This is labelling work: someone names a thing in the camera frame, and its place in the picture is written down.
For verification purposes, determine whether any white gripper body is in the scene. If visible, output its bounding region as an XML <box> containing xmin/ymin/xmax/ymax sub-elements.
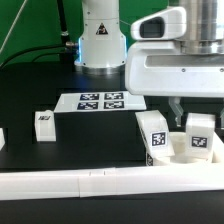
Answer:
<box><xmin>125</xmin><ymin>41</ymin><xmax>224</xmax><ymax>98</ymax></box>

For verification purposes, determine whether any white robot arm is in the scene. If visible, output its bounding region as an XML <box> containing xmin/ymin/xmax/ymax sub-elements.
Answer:
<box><xmin>75</xmin><ymin>0</ymin><xmax>224</xmax><ymax>122</ymax></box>

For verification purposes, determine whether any white marker base plate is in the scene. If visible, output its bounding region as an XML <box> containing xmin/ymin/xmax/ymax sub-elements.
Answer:
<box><xmin>54</xmin><ymin>91</ymin><xmax>146</xmax><ymax>113</ymax></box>

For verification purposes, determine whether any black vertical post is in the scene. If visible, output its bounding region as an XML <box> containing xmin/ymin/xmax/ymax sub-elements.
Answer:
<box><xmin>57</xmin><ymin>0</ymin><xmax>75</xmax><ymax>71</ymax></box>

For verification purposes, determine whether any black cable upper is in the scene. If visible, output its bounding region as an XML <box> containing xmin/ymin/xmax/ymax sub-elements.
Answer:
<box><xmin>0</xmin><ymin>41</ymin><xmax>80</xmax><ymax>69</ymax></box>

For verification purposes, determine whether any black cable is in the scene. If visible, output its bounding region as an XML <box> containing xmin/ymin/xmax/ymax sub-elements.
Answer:
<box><xmin>30</xmin><ymin>49</ymin><xmax>80</xmax><ymax>64</ymax></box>
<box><xmin>0</xmin><ymin>41</ymin><xmax>80</xmax><ymax>69</ymax></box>

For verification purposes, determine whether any black cable lower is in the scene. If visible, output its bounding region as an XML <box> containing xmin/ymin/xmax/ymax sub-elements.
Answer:
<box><xmin>30</xmin><ymin>49</ymin><xmax>80</xmax><ymax>64</ymax></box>

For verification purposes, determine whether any white front wall bar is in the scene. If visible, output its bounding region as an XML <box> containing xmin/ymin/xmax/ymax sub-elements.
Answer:
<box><xmin>0</xmin><ymin>163</ymin><xmax>224</xmax><ymax>200</ymax></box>

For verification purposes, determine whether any thin white cable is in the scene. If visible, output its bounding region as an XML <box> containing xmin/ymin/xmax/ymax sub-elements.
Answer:
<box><xmin>0</xmin><ymin>0</ymin><xmax>28</xmax><ymax>55</ymax></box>

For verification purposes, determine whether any white left wall piece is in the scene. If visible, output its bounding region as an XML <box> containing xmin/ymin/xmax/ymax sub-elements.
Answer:
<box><xmin>0</xmin><ymin>128</ymin><xmax>5</xmax><ymax>151</ymax></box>

